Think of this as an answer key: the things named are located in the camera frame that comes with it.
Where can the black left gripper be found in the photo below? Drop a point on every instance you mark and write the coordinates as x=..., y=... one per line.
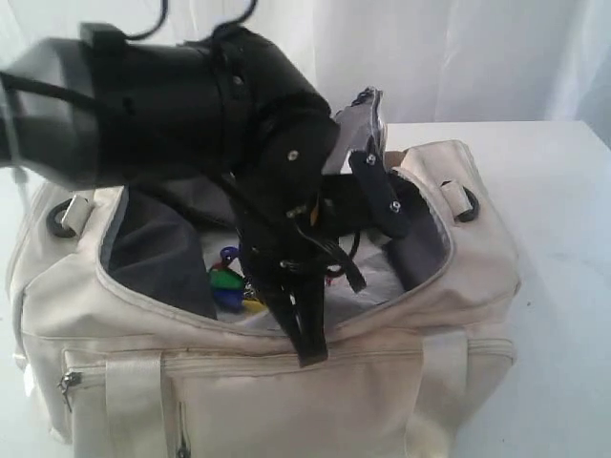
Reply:
x=287, y=255

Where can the colourful key tag bunch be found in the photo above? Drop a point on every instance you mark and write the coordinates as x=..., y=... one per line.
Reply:
x=231, y=290

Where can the beige duffel bag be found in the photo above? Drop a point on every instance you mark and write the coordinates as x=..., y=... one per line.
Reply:
x=116, y=373

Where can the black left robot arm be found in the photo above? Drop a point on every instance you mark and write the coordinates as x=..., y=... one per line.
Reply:
x=102, y=110

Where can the white background curtain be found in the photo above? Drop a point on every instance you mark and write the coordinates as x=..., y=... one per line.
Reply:
x=452, y=60

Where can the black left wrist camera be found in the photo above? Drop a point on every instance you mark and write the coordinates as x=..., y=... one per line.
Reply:
x=372, y=198

